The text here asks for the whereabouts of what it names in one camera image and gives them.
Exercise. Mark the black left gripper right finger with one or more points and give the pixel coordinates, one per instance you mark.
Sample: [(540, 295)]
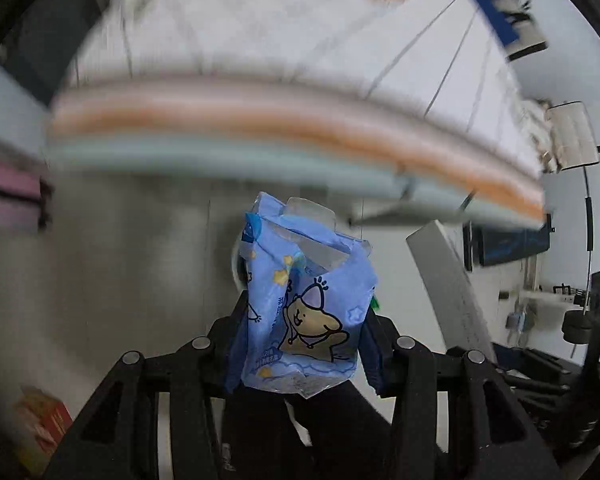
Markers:
[(454, 416)]

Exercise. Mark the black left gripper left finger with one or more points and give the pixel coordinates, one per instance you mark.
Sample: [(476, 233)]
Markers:
[(115, 435)]

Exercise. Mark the blue cartoon tissue pack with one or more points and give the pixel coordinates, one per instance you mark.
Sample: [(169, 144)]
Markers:
[(308, 288)]

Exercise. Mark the orange box on floor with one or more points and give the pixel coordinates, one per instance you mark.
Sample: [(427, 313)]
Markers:
[(45, 420)]

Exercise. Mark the pink suitcase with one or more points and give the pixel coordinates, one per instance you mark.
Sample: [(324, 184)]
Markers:
[(24, 200)]

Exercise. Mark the beige cushioned chair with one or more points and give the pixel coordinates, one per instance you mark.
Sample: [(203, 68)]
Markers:
[(562, 134)]

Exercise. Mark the patterned round tablecloth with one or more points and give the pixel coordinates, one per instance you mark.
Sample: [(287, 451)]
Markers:
[(398, 103)]

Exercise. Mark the blue folder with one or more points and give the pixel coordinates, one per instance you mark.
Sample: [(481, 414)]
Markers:
[(505, 31)]

